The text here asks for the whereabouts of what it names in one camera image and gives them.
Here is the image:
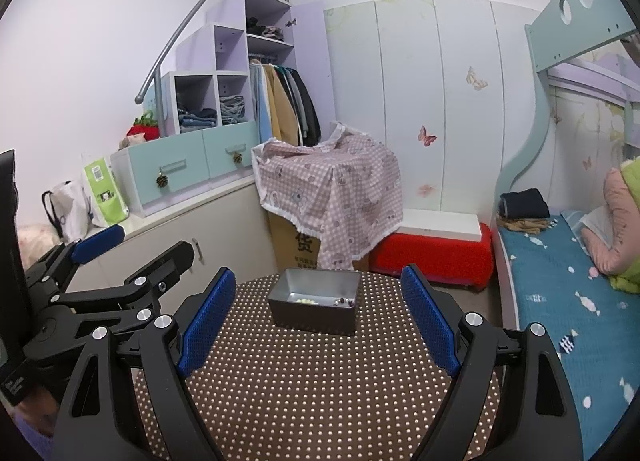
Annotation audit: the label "white wardrobe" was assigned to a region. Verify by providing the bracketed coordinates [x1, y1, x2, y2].
[324, 0, 548, 224]

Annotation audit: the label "dark hanging garments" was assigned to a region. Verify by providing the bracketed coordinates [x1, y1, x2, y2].
[280, 67, 322, 147]

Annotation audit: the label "dark folded jeans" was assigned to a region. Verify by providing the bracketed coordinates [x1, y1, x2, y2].
[179, 108, 219, 133]

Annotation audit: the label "dark folded clothes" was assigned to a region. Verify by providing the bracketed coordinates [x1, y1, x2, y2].
[498, 188, 551, 220]

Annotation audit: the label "dark brown metal box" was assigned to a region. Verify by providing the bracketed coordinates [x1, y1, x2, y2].
[267, 268, 362, 337]

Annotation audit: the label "white bag black handles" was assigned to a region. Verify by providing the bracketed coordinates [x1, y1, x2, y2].
[42, 180, 92, 242]

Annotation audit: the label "folded clothes on shelf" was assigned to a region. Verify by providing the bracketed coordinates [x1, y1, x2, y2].
[246, 16, 285, 40]

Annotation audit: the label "beige hanging garment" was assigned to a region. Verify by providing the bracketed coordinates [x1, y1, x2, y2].
[262, 64, 302, 147]

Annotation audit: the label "grey metal handrail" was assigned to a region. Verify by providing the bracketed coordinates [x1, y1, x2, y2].
[135, 0, 293, 104]

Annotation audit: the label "white pillow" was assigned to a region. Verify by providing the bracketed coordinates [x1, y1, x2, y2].
[575, 206, 613, 252]

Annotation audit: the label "teal drawer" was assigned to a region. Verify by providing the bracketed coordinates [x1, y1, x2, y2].
[202, 121, 261, 179]
[111, 134, 211, 217]

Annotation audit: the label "blue printed bedsheet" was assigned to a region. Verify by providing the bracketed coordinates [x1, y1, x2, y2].
[495, 211, 640, 461]

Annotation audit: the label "light folded jeans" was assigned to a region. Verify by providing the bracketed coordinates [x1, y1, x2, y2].
[220, 95, 247, 126]

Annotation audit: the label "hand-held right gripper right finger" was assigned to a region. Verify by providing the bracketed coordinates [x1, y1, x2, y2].
[400, 263, 586, 461]

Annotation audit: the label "white board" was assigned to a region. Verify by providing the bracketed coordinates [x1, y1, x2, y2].
[397, 208, 482, 242]

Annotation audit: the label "pink checked cloth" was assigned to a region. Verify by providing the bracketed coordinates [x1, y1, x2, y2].
[251, 121, 405, 272]

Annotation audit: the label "light blue hanging garment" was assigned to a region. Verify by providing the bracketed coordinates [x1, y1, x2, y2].
[249, 64, 273, 144]

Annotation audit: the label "teal bunk bed frame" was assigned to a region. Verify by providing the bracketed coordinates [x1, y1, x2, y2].
[499, 0, 640, 192]

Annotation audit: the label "brown polka dot tablecloth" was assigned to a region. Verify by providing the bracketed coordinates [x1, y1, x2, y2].
[132, 271, 503, 461]

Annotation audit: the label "tan butterfly sticker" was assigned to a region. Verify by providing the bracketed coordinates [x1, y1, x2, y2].
[466, 66, 489, 92]

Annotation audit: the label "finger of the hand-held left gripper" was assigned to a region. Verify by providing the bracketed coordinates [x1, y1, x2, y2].
[54, 241, 196, 323]
[25, 224, 126, 302]

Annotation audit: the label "cardboard box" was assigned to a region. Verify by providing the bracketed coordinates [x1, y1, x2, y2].
[266, 208, 371, 272]

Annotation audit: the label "tan folded cloth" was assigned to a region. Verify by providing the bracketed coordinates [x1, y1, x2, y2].
[502, 217, 551, 236]

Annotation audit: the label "green white bag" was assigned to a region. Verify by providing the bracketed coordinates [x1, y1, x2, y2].
[82, 154, 130, 228]

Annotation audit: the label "person's left forearm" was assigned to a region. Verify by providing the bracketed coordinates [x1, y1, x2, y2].
[12, 383, 66, 452]

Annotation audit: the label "pink fluffy cloth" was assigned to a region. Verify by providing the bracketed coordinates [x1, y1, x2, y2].
[17, 224, 63, 267]

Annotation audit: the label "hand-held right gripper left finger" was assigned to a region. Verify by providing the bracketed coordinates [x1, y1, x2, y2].
[50, 266, 237, 461]

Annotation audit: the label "red plush toy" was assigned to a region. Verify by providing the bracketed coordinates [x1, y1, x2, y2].
[126, 111, 161, 143]

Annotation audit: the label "purple white shelf unit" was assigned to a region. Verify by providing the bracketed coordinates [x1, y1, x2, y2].
[155, 0, 337, 152]

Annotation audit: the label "red stool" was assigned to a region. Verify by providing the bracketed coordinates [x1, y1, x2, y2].
[370, 224, 493, 292]

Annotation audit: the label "white curved cabinet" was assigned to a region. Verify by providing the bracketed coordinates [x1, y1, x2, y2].
[62, 174, 281, 307]

